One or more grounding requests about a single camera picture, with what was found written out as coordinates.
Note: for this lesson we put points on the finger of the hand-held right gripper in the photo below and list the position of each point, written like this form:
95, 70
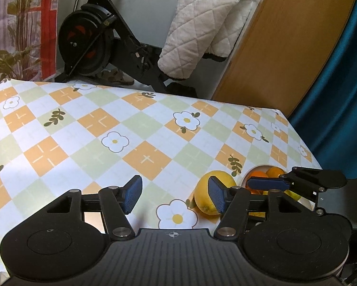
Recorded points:
267, 183

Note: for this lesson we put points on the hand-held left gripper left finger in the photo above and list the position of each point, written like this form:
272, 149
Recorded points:
132, 195

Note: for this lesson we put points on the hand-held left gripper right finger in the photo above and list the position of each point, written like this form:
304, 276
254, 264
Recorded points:
217, 193

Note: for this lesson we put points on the bright orange tangerine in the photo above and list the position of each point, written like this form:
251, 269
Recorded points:
274, 172

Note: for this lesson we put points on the dull orange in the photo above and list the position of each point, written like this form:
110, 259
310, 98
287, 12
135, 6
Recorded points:
257, 174

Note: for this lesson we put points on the pointed yellow lemon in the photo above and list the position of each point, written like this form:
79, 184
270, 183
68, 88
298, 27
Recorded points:
202, 193

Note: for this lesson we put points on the beige ceramic plate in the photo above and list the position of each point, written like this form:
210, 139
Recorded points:
247, 175

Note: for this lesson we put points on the round yellow lemon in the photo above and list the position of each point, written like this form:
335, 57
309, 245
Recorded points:
294, 196

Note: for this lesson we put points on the checkered floral tablecloth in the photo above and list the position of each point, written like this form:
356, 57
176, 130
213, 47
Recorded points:
92, 143

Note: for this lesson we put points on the blue curtain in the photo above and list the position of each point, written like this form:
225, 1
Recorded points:
339, 95

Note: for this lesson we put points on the patterned slipper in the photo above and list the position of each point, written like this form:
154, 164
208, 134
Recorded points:
118, 77

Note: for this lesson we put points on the wooden board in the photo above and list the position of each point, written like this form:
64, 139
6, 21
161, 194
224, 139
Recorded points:
285, 50

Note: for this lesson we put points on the black exercise bike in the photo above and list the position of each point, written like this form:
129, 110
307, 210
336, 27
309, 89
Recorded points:
86, 41

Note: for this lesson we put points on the white quilted blanket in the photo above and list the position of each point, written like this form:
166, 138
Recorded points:
202, 26

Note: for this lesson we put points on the printed backdrop cloth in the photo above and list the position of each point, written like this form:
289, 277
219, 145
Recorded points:
14, 20

